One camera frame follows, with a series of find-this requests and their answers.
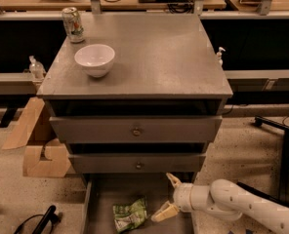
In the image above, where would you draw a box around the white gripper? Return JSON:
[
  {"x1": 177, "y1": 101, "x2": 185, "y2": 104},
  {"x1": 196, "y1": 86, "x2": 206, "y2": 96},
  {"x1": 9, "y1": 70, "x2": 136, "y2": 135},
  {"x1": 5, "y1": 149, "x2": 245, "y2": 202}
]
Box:
[{"x1": 151, "y1": 173, "x2": 193, "y2": 222}]

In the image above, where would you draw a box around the green jalapeno chip bag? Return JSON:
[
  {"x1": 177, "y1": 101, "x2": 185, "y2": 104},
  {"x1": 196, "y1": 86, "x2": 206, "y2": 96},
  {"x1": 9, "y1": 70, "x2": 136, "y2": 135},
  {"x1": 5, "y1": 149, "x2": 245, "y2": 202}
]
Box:
[{"x1": 112, "y1": 197, "x2": 147, "y2": 234}]

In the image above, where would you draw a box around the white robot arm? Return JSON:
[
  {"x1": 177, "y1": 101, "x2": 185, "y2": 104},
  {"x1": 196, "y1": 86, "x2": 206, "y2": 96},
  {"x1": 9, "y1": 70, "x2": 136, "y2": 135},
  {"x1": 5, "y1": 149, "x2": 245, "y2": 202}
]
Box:
[{"x1": 151, "y1": 173, "x2": 289, "y2": 234}]

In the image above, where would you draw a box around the middle grey drawer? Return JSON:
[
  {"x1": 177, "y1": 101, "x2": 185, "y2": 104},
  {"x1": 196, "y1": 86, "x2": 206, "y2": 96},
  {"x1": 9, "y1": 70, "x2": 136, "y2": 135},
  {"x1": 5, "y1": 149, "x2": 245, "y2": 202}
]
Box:
[{"x1": 69, "y1": 153, "x2": 206, "y2": 174}]

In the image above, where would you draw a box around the top grey drawer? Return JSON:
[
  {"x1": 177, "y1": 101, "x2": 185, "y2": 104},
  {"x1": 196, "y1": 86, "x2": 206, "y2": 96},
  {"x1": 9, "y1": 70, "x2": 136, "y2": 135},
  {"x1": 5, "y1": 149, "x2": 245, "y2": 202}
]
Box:
[{"x1": 50, "y1": 116, "x2": 222, "y2": 143}]

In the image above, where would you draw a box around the open bottom grey drawer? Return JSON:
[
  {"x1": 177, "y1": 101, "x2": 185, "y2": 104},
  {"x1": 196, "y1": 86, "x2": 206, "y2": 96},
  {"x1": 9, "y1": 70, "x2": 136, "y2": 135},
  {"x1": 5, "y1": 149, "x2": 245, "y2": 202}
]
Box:
[{"x1": 80, "y1": 174, "x2": 194, "y2": 234}]

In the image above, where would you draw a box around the grey drawer cabinet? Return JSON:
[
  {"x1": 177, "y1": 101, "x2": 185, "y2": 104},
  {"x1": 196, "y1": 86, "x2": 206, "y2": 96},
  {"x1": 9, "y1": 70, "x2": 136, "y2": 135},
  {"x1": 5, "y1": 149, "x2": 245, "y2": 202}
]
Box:
[{"x1": 36, "y1": 13, "x2": 233, "y2": 234}]

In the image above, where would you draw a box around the black chair base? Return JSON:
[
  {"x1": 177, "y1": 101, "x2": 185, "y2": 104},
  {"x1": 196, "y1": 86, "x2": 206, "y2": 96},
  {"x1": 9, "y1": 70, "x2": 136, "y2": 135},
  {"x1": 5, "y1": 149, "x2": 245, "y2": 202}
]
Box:
[{"x1": 235, "y1": 115, "x2": 289, "y2": 213}]

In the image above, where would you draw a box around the cardboard box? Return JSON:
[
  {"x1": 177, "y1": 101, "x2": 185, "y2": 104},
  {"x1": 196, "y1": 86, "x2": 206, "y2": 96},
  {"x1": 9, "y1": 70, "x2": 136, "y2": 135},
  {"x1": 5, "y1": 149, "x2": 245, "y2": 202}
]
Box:
[{"x1": 2, "y1": 97, "x2": 71, "y2": 177}]

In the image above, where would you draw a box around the white pump dispenser bottle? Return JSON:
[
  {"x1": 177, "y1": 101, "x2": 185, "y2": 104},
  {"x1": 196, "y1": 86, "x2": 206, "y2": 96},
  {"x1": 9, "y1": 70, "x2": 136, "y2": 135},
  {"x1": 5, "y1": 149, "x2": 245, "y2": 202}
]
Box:
[{"x1": 216, "y1": 47, "x2": 226, "y2": 66}]

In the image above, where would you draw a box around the white ceramic bowl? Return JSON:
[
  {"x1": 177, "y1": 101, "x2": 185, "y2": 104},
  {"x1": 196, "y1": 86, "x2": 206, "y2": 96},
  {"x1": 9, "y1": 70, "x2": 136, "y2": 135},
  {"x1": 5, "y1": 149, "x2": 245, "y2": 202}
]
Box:
[{"x1": 74, "y1": 44, "x2": 115, "y2": 78}]

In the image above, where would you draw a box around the clear sanitizer bottle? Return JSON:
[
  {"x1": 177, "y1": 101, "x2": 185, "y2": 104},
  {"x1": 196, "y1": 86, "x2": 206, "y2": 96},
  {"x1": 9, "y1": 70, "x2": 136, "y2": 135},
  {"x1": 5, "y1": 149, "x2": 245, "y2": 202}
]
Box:
[{"x1": 29, "y1": 56, "x2": 46, "y2": 80}]

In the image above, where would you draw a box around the silver soda can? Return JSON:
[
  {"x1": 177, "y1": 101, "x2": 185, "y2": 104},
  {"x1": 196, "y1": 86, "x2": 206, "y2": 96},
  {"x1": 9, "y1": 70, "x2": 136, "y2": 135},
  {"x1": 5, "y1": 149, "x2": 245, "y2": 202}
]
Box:
[{"x1": 62, "y1": 7, "x2": 84, "y2": 43}]

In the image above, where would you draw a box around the wooden workbench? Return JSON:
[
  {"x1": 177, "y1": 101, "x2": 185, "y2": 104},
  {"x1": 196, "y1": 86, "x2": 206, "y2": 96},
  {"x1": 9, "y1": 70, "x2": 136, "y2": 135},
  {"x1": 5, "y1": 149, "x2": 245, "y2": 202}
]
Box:
[{"x1": 0, "y1": 0, "x2": 168, "y2": 11}]

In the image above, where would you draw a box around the black stand with cable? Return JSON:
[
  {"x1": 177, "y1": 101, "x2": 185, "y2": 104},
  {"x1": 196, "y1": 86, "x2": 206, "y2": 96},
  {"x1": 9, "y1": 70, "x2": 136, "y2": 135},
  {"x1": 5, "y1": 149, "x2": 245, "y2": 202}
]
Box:
[{"x1": 13, "y1": 205, "x2": 61, "y2": 234}]

